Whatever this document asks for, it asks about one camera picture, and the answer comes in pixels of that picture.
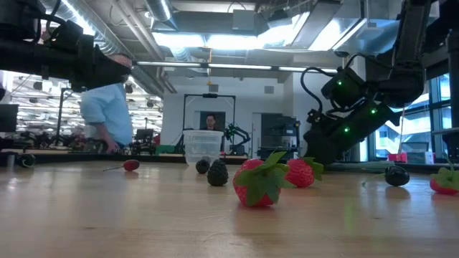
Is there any strawberry with green leaves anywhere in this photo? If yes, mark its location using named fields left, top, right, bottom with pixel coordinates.
left=285, top=156, right=325, bottom=189
left=232, top=150, right=297, bottom=208
left=429, top=152, right=459, bottom=196

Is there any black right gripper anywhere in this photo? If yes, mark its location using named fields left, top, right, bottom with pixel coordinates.
left=303, top=101, right=401, bottom=166

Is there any window with black frame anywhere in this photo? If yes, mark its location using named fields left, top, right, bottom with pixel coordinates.
left=372, top=73, right=452, bottom=161

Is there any grey ceiling box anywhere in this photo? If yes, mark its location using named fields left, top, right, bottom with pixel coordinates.
left=232, top=9, right=257, bottom=32

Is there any black computer monitor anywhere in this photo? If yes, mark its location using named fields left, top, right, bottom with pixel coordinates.
left=0, top=103, right=19, bottom=133

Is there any dark cherry with stem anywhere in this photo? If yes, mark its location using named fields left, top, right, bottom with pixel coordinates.
left=361, top=164, right=411, bottom=188

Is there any large silver ventilation duct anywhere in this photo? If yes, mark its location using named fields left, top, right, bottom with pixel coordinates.
left=257, top=0, right=406, bottom=54

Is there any black rig frame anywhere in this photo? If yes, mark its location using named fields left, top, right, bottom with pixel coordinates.
left=182, top=92, right=237, bottom=156

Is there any cluttered workbench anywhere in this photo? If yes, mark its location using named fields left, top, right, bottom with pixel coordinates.
left=0, top=130, right=162, bottom=156

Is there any green box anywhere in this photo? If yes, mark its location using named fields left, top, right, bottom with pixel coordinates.
left=154, top=144, right=176, bottom=156

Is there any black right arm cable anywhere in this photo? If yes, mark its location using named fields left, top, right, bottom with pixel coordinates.
left=300, top=67, right=338, bottom=112

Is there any person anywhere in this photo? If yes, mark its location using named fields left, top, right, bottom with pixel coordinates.
left=200, top=113, right=220, bottom=132
left=79, top=52, right=134, bottom=155

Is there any red cherry with stem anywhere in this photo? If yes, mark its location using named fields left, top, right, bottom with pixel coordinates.
left=103, top=159, right=141, bottom=173

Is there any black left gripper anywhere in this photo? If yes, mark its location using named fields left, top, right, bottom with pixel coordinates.
left=71, top=44, right=132, bottom=91

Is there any clear plastic cup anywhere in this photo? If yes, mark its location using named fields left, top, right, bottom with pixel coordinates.
left=182, top=129, right=224, bottom=166

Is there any grey-blue box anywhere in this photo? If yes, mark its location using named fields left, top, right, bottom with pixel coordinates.
left=407, top=151, right=435, bottom=164

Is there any smooth silver air duct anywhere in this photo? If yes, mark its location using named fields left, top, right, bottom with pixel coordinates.
left=145, top=0, right=179, bottom=32

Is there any black cabinet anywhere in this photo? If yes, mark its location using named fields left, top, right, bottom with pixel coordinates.
left=260, top=113, right=301, bottom=161

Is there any blackberry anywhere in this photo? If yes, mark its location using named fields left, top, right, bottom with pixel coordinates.
left=207, top=159, right=230, bottom=187

